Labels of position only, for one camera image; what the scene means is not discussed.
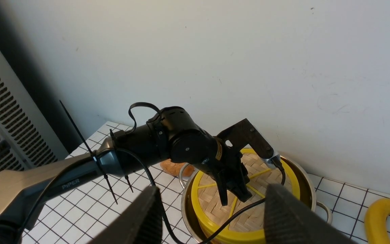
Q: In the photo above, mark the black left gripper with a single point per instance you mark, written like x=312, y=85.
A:
x=223, y=164

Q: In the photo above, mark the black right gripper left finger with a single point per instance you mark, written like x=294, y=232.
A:
x=140, y=223

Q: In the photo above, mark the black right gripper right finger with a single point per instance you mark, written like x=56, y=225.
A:
x=288, y=221

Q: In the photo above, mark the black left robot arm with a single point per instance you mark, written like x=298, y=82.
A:
x=170, y=134

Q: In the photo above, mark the brown potato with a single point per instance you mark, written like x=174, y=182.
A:
x=173, y=169

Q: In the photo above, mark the checkered white tablecloth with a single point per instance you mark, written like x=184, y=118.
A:
x=78, y=216

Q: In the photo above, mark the yellow banana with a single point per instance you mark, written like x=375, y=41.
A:
x=375, y=222

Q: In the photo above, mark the white slatted radiator panel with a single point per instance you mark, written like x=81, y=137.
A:
x=26, y=139

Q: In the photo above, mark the stainless steel two-handled pot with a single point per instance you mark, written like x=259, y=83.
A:
x=297, y=182

